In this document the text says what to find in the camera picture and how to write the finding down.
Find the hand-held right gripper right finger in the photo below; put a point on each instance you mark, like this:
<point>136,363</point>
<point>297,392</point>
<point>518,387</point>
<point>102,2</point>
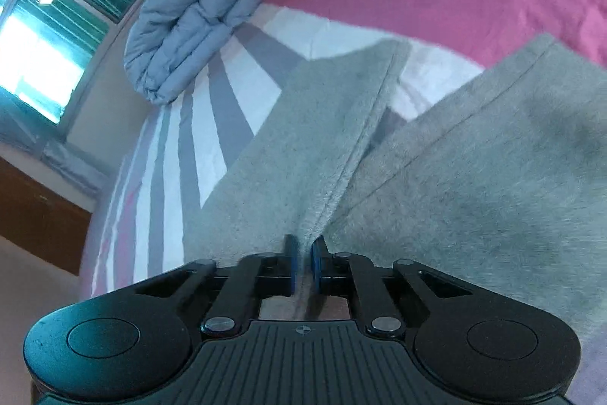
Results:
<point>315,265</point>

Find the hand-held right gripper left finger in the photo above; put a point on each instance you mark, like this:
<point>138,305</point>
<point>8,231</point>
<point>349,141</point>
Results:
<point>292,265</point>

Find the grey towel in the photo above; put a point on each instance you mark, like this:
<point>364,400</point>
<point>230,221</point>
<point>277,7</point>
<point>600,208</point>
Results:
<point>294,149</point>

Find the grey curtain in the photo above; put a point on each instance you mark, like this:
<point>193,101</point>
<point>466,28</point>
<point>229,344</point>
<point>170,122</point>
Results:
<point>61,158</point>

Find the brown wooden wardrobe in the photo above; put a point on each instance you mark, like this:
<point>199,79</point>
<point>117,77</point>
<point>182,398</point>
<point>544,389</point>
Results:
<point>38,220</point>

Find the folded blue duvet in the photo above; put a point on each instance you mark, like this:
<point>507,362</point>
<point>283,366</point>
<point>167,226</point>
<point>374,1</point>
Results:
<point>199,20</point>

